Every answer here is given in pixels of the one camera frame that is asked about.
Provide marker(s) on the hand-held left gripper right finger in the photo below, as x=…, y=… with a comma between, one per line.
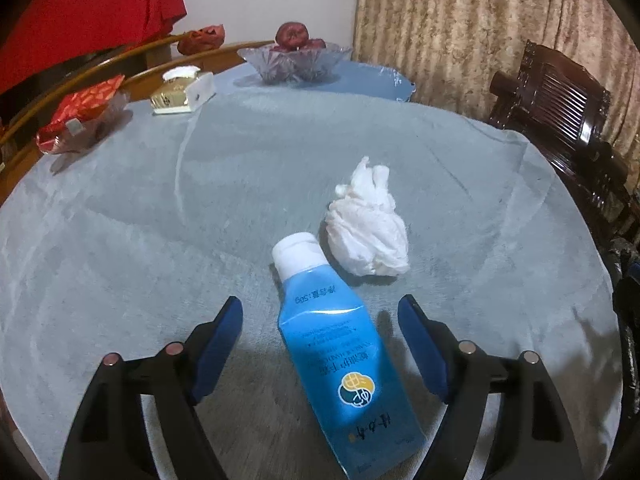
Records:
x=422, y=350

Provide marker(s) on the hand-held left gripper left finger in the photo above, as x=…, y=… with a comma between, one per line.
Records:
x=217, y=350

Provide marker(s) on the blue tube with white cap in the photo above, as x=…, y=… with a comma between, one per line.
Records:
x=330, y=340

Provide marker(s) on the white crumpled tissue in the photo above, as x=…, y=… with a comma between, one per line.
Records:
x=365, y=230

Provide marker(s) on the grey-blue tablecloth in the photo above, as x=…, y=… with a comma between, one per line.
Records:
x=150, y=220

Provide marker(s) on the gold tissue box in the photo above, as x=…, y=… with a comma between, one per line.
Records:
x=180, y=90

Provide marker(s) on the blue patterned cloth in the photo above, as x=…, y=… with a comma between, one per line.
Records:
x=365, y=82

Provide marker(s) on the red foil packet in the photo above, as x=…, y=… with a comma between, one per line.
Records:
x=80, y=110

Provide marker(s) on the dark wooden armchair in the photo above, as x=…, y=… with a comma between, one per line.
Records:
x=560, y=105

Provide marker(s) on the light wooden sideboard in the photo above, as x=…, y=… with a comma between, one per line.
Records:
x=150, y=67

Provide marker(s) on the glass fruit bowl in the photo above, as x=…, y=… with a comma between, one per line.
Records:
x=295, y=62

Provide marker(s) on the red-brown ornament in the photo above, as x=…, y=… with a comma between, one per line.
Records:
x=200, y=40

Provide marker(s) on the red apple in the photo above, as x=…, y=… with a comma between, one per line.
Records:
x=291, y=35
x=315, y=44

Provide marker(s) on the beige patterned curtain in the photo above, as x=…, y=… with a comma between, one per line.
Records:
x=475, y=20

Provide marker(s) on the red cloth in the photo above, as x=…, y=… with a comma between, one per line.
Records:
x=90, y=5

